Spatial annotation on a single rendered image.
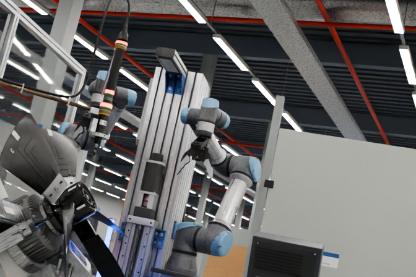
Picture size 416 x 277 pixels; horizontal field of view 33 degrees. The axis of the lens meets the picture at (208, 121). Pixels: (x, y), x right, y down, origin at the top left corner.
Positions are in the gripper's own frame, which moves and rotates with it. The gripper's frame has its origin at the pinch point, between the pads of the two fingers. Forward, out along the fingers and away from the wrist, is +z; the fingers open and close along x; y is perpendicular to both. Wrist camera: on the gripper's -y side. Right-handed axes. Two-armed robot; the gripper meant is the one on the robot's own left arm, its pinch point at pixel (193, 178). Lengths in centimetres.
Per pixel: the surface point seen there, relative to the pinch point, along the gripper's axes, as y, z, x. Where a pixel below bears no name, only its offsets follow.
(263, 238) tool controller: -21.7, 20.5, -36.1
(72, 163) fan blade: -51, 9, 32
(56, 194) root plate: -67, 22, 28
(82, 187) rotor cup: -59, 18, 23
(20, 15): -3, -60, 96
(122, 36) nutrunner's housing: -52, -40, 25
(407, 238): 129, -5, -97
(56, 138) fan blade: -49, 1, 41
